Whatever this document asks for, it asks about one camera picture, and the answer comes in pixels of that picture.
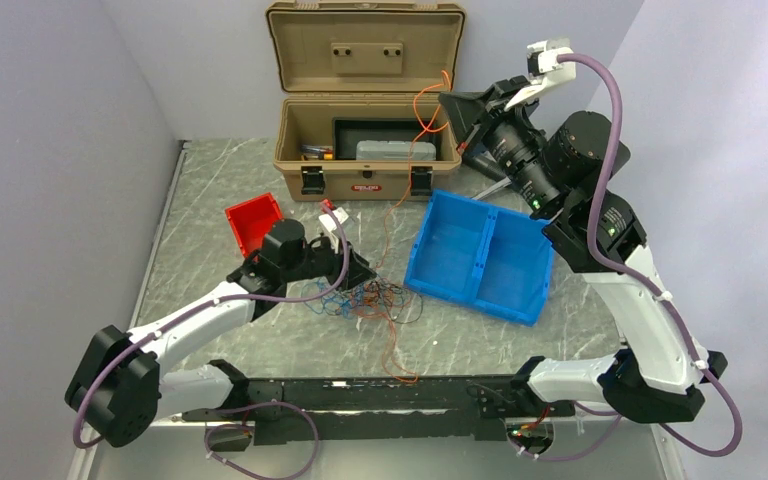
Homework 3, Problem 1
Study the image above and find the blue two-compartment plastic bin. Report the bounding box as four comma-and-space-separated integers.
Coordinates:
403, 190, 555, 327

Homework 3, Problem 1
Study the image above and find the tan plastic toolbox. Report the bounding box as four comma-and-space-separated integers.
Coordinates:
265, 1, 466, 202

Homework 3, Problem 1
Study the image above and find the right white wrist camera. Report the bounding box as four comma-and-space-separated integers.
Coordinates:
504, 38, 576, 111

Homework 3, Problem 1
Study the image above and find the grey case in toolbox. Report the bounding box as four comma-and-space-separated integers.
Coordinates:
356, 140, 438, 161

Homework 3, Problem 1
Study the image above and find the silver wrench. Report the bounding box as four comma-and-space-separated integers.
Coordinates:
473, 184, 510, 201

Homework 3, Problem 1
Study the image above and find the orange cable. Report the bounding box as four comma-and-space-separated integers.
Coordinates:
365, 69, 453, 386

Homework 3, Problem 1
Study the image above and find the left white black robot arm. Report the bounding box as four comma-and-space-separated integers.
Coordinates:
64, 219, 376, 448

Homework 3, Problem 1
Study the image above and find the yellow orange tool in toolbox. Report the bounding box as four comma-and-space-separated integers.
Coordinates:
300, 144, 335, 161

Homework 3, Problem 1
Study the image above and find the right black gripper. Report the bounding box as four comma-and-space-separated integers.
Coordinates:
439, 74, 561, 214

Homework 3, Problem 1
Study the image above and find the black tray in toolbox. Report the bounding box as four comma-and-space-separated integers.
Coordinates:
332, 117, 441, 161

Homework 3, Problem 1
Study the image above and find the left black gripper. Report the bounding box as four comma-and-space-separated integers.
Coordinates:
282, 231, 376, 292

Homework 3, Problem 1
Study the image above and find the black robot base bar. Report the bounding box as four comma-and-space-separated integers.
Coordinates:
182, 375, 575, 446

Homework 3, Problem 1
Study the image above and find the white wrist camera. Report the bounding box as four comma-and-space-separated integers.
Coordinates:
504, 38, 576, 111
318, 199, 354, 254

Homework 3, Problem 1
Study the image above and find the black corrugated hose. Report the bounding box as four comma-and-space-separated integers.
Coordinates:
459, 142, 511, 183

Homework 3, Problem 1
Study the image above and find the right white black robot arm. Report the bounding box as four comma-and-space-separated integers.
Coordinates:
438, 77, 727, 424

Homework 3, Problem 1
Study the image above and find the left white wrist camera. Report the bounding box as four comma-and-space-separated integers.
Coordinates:
318, 199, 354, 254

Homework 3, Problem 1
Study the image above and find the red plastic bin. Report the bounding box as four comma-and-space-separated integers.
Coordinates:
225, 193, 283, 257

